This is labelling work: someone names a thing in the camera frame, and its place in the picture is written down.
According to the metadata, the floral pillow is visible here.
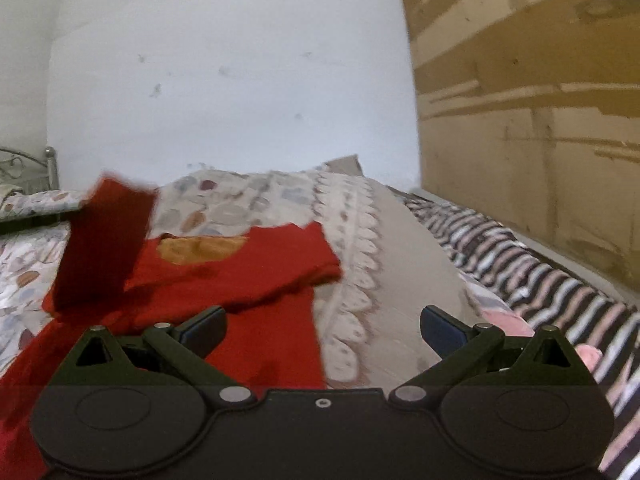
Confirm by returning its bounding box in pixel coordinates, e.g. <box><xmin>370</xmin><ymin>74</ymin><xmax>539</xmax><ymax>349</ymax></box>
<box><xmin>0</xmin><ymin>184</ymin><xmax>87</xmax><ymax>233</ymax></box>

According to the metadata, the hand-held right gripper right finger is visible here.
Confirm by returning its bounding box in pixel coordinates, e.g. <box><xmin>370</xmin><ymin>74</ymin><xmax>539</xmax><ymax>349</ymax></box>
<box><xmin>389</xmin><ymin>304</ymin><xmax>599</xmax><ymax>407</ymax></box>

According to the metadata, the striped blanket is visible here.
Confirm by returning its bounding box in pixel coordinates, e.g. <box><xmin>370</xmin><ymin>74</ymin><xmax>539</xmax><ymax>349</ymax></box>
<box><xmin>390</xmin><ymin>187</ymin><xmax>640</xmax><ymax>480</ymax></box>

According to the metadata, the brown cardboard panel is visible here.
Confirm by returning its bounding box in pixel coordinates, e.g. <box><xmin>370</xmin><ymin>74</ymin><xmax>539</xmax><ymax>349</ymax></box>
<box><xmin>394</xmin><ymin>0</ymin><xmax>640</xmax><ymax>307</ymax></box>

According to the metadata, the floral patterned bedsheet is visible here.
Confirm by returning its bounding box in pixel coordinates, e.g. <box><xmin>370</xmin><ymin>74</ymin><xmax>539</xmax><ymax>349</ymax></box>
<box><xmin>0</xmin><ymin>156</ymin><xmax>482</xmax><ymax>392</ymax></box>

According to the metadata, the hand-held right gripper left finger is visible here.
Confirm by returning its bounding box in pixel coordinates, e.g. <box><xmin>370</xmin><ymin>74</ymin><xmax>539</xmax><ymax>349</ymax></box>
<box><xmin>59</xmin><ymin>305</ymin><xmax>252</xmax><ymax>407</ymax></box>

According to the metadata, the red shirt with orange print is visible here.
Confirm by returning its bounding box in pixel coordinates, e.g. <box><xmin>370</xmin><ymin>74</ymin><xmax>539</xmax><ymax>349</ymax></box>
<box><xmin>0</xmin><ymin>174</ymin><xmax>344</xmax><ymax>480</ymax></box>

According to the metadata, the metal bed headboard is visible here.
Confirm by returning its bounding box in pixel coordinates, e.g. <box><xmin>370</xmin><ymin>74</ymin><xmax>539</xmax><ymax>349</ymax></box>
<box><xmin>0</xmin><ymin>146</ymin><xmax>59</xmax><ymax>196</ymax></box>

